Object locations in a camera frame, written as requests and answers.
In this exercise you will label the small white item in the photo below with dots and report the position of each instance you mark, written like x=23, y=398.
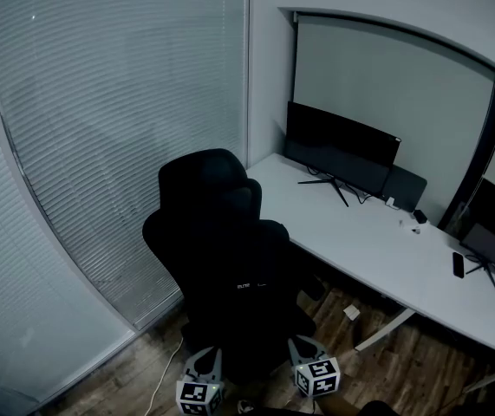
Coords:
x=416, y=230

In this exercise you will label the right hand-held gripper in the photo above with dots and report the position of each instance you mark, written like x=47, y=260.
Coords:
x=321, y=379

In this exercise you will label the black smartphone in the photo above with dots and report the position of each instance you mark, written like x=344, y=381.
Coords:
x=458, y=264

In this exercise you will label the small white box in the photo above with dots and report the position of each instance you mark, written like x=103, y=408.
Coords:
x=351, y=311

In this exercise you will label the small black monitor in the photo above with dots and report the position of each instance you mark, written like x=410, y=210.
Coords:
x=490, y=243

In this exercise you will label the wide black monitor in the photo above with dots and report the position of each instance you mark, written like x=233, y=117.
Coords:
x=338, y=137

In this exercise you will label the black mesh office chair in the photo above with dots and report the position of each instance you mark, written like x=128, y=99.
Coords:
x=199, y=176

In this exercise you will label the dark grey desk divider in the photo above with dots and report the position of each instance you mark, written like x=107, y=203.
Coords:
x=407, y=189

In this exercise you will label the wide white roller shade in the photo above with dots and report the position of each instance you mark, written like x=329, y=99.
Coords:
x=381, y=80

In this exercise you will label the person's shoe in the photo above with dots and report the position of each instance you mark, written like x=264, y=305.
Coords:
x=245, y=405

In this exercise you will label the narrow window blind panel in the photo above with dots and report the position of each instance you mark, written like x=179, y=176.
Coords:
x=121, y=124

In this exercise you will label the white power plug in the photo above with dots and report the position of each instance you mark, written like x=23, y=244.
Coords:
x=391, y=202

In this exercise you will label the white desk leg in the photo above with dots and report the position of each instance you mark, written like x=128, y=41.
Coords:
x=386, y=329
x=490, y=377

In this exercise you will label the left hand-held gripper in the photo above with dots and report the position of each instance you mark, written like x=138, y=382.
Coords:
x=197, y=397

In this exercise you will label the person's dark clothing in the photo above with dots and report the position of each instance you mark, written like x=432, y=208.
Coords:
x=381, y=409

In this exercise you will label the small black adapter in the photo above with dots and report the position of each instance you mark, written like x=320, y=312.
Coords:
x=419, y=216

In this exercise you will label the wide window blind panel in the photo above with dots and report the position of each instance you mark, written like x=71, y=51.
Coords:
x=21, y=232

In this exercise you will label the black window pillar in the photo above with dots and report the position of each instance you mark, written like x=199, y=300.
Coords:
x=485, y=145

